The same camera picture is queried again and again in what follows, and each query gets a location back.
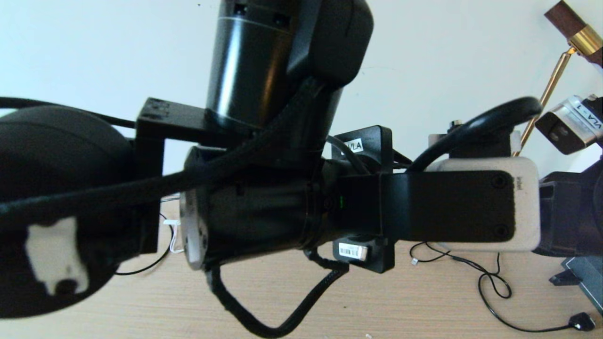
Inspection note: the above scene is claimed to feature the black cable with silver connector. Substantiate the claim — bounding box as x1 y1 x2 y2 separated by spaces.
410 242 500 276

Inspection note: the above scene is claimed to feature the brass desk lamp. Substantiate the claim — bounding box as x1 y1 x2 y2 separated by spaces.
513 0 603 157

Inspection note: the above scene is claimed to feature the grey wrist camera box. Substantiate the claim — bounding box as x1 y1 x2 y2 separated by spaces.
535 94 603 156
426 133 541 252

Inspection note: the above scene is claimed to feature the thin white adapter cable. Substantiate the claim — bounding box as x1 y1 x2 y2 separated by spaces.
163 219 185 254

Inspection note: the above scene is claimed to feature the dark teal printed box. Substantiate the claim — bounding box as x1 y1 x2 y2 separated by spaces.
561 257 603 317

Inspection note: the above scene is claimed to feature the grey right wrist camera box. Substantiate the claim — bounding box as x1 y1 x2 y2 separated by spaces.
535 94 603 156

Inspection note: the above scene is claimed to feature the black ethernet cable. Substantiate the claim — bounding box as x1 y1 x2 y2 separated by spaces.
114 212 176 276

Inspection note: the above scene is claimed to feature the black plastic clip stand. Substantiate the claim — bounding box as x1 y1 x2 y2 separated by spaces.
549 271 580 286

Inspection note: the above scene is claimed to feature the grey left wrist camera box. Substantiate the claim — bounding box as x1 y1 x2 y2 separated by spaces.
426 133 541 252

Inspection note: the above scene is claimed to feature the black lamp cable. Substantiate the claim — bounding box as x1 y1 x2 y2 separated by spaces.
478 252 595 332

